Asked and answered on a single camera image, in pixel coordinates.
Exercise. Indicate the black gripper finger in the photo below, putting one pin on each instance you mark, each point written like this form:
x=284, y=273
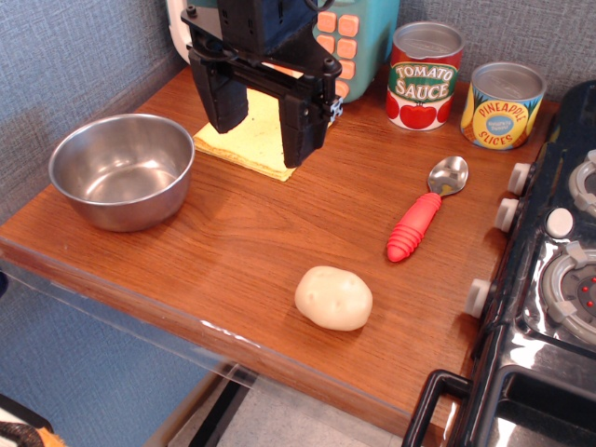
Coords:
x=224, y=99
x=303, y=122

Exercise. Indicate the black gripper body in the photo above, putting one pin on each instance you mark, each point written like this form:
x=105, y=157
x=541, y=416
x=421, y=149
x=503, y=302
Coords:
x=270, y=45

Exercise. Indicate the red-handled metal spoon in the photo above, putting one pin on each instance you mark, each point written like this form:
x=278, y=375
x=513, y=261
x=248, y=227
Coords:
x=446, y=178

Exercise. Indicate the stainless steel bowl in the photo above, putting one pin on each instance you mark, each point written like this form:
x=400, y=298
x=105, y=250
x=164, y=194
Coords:
x=125, y=173

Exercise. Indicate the white toy potato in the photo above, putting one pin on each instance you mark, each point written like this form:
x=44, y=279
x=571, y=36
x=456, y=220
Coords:
x=334, y=298

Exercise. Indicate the yellow folded cloth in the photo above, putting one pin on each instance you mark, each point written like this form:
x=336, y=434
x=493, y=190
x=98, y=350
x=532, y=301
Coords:
x=254, y=144

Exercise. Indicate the teal toy microwave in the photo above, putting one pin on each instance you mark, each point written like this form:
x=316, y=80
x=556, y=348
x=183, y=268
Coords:
x=359, y=35

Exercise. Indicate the tomato sauce can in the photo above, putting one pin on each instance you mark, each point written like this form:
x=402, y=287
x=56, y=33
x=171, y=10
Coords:
x=423, y=70

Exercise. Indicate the pineapple slices can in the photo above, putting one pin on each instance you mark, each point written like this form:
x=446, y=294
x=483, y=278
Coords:
x=502, y=104

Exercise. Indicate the black toy stove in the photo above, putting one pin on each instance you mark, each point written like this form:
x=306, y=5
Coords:
x=533, y=375

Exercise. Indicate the orange striped object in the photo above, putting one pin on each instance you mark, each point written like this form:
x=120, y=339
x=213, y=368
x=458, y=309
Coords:
x=23, y=427

